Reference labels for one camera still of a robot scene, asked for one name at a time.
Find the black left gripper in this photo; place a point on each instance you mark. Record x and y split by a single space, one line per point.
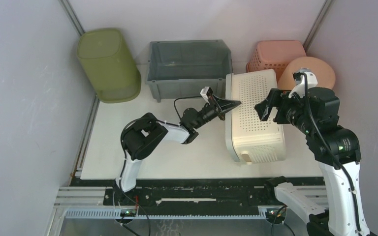
224 105

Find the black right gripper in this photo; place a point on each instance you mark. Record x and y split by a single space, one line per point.
277 97

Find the cream perforated plastic basket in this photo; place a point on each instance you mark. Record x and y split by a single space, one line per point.
248 139

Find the pink perforated plastic basket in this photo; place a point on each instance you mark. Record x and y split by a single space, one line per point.
275 55

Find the orange plastic bucket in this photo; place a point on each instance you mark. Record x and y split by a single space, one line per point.
325 75

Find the green perforated waste bin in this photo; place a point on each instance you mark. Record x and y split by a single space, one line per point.
109 65

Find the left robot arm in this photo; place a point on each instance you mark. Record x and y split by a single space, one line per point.
141 136

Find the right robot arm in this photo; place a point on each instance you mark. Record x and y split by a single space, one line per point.
337 152

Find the grey plastic storage bin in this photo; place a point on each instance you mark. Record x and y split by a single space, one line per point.
183 68

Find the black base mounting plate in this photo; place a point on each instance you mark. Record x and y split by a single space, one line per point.
190 197

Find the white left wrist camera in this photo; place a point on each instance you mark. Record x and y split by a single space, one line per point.
206 93

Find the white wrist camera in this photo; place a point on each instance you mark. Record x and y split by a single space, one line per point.
206 93
304 79

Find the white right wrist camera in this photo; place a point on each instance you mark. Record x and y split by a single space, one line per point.
304 79

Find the right aluminium frame post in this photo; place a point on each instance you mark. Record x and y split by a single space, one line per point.
323 13

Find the aluminium frame post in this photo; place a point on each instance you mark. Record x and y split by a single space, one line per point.
323 13
72 16

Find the aluminium front rail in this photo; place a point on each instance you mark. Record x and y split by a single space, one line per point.
87 202

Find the left aluminium frame post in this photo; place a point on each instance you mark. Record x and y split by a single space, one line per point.
72 16

